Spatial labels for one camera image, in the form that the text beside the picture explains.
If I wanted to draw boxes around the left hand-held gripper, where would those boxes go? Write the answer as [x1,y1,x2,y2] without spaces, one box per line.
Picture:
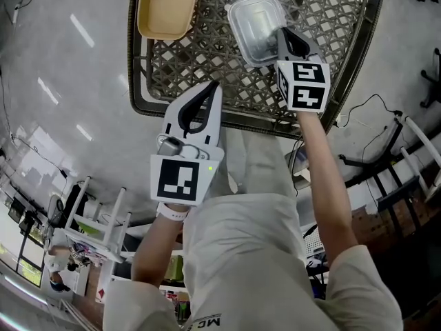
[150,80,226,208]

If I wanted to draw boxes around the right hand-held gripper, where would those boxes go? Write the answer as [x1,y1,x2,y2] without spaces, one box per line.
[274,27,332,114]

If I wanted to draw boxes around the clear plastic container lid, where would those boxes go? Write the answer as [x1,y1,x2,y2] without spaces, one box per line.
[225,0,287,68]

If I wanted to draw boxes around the person's right forearm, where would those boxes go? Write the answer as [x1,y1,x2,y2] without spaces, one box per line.
[296,110,360,265]

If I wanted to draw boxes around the person's left forearm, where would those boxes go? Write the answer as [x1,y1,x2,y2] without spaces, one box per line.
[130,212,189,284]

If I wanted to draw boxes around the brown wicker table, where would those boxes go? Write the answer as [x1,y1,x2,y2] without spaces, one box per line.
[127,0,385,141]

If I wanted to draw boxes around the person's light trousers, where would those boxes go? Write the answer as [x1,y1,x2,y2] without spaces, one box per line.
[212,126,298,203]

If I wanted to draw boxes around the white wristband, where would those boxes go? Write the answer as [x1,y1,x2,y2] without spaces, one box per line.
[156,201,191,222]

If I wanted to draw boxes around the tan plastic tray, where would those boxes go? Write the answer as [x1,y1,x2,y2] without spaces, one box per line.
[136,0,200,42]

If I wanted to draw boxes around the black office chair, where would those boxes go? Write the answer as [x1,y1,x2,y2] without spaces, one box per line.
[420,48,441,109]

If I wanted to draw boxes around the person's white shirt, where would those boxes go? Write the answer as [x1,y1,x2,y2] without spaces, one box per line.
[102,193,404,331]

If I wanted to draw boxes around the black power cable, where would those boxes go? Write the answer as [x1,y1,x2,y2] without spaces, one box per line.
[333,93,403,128]

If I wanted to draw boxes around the white table frame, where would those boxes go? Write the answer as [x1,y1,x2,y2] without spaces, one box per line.
[64,175,133,263]

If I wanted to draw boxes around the black desk frame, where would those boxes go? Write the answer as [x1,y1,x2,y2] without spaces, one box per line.
[338,110,416,189]

